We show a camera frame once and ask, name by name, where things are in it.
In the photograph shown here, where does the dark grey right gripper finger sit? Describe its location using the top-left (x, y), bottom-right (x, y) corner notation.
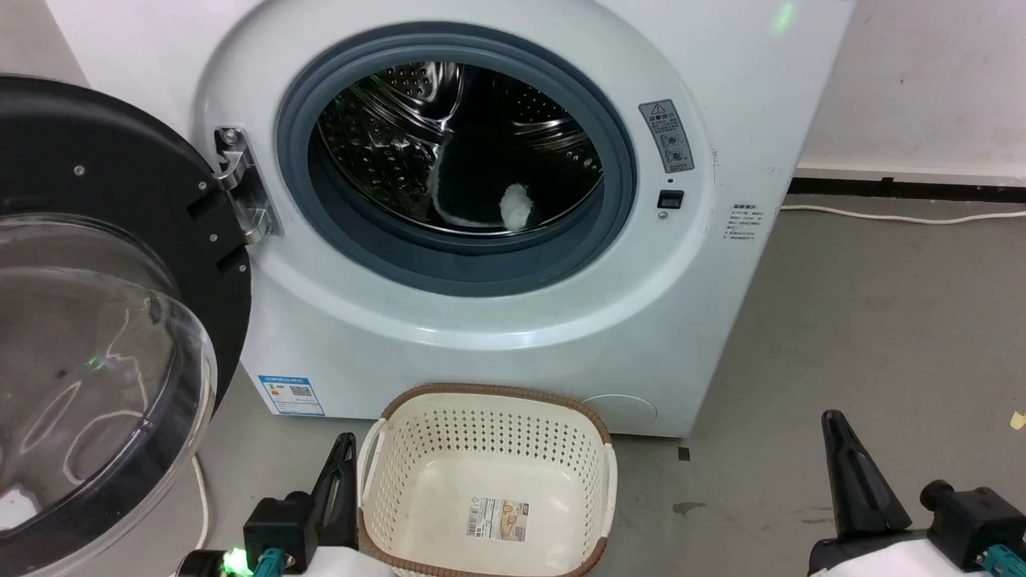
top-left (822, 410), bottom-right (913, 539)

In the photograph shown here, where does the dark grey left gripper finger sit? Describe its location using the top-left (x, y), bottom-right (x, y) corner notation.
top-left (311, 433), bottom-right (358, 552)

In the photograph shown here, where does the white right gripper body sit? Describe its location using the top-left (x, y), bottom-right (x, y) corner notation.
top-left (807, 529), bottom-right (995, 577)

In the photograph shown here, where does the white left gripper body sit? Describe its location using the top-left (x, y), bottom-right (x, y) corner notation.
top-left (176, 547), bottom-right (370, 577)

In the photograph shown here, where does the cream laundry basket brown rim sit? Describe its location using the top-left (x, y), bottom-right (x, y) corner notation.
top-left (357, 383), bottom-right (618, 577)

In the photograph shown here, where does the paper basket label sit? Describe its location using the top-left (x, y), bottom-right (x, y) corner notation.
top-left (467, 495), bottom-right (531, 544)

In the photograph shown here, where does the white front-load washing machine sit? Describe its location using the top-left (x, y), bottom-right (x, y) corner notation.
top-left (44, 0), bottom-right (857, 440)

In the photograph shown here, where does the blue energy label sticker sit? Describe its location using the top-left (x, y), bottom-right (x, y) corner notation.
top-left (257, 374), bottom-right (326, 418)

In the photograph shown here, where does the round white filter cover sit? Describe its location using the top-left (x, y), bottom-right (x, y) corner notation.
top-left (581, 393), bottom-right (660, 438)

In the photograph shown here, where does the grey rubber door gasket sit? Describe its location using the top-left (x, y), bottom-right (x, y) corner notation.
top-left (275, 22), bottom-right (639, 298)

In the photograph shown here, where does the small printed text sticker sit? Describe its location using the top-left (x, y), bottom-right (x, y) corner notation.
top-left (725, 204), bottom-right (766, 243)

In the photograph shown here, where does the black baseboard strip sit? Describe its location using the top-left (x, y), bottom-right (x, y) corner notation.
top-left (790, 178), bottom-right (1026, 203)

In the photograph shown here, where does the metal door hinge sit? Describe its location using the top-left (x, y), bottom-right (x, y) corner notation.
top-left (213, 126), bottom-right (283, 245)

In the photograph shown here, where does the stainless steel washer drum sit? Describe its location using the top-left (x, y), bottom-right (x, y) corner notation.
top-left (317, 60), bottom-right (604, 237)

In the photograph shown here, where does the dark garment with white trim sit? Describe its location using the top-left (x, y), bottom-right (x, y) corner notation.
top-left (427, 68), bottom-right (578, 233)

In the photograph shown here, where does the grey warning sticker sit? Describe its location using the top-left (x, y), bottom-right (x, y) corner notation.
top-left (639, 99), bottom-right (696, 174)

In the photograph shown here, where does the black round washer door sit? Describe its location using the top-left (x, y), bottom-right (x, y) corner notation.
top-left (0, 75), bottom-right (253, 577)

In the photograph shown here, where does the thin white floor cable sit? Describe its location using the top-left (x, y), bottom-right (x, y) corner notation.
top-left (191, 453), bottom-right (211, 554)

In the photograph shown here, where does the white power cable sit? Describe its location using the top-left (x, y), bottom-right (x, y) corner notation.
top-left (782, 204), bottom-right (1026, 225)

